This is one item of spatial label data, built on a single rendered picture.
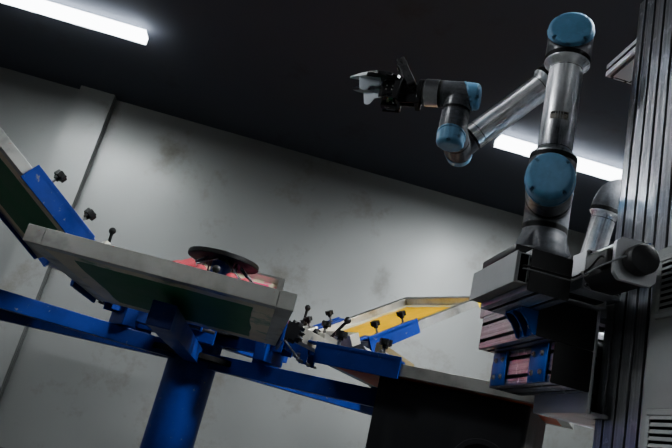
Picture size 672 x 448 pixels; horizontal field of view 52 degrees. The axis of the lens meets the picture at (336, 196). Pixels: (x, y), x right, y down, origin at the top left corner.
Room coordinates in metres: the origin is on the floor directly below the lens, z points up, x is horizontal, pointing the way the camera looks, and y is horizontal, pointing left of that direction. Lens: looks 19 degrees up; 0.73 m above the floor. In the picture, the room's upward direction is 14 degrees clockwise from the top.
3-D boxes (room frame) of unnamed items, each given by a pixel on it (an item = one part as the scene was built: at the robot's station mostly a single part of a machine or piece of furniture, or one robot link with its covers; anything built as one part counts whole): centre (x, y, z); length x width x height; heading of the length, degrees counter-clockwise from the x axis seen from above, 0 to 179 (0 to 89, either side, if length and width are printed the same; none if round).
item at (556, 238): (1.67, -0.55, 1.31); 0.15 x 0.15 x 0.10
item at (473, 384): (2.41, -0.54, 0.97); 0.79 x 0.58 x 0.04; 63
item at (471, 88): (1.63, -0.26, 1.65); 0.11 x 0.08 x 0.09; 70
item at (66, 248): (1.98, 0.35, 1.05); 1.08 x 0.61 x 0.23; 3
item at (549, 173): (1.54, -0.50, 1.63); 0.15 x 0.12 x 0.55; 160
